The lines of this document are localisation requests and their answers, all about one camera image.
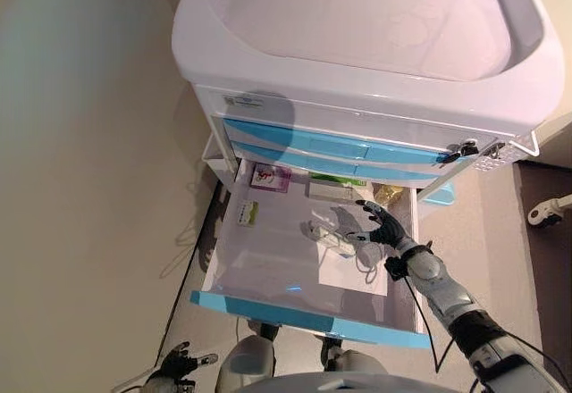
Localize white blue medical cart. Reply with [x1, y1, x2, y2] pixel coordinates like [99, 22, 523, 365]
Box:
[172, 0, 562, 188]

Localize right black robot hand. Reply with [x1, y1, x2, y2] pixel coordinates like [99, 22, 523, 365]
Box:
[346, 199, 415, 251]

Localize cart label sticker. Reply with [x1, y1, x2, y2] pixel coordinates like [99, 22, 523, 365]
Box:
[222, 93, 263, 108]

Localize yellow blister packet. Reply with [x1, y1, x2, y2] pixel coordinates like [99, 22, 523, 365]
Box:
[370, 182, 403, 209]

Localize white floor cable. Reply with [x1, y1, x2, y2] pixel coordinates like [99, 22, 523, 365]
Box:
[160, 178, 202, 278]

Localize black keys in lock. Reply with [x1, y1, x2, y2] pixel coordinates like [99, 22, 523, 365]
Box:
[443, 141, 479, 164]

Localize small green white medicine box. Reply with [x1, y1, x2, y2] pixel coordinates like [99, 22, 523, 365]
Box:
[235, 199, 260, 228]

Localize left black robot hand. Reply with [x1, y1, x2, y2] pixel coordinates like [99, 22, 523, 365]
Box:
[158, 340, 219, 383]

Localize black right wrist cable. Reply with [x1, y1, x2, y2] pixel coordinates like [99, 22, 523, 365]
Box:
[404, 240, 572, 376]

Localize pink purple medicine box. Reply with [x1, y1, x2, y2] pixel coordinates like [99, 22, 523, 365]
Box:
[249, 163, 292, 194]

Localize bed caster wheel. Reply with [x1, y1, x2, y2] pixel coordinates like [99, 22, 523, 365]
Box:
[526, 203, 562, 229]

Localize blue cart drawer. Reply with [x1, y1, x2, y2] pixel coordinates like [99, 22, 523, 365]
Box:
[221, 115, 452, 164]
[189, 155, 433, 350]
[230, 138, 442, 182]

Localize large green white medicine box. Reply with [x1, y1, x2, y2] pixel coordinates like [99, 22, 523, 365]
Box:
[306, 171, 370, 202]

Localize white perforated basket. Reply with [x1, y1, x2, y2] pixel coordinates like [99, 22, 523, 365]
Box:
[473, 124, 572, 171]

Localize white blue medicine box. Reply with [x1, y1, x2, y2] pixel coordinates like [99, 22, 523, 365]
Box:
[307, 224, 358, 259]

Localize white side bin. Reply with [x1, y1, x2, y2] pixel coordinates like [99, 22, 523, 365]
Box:
[200, 136, 238, 188]

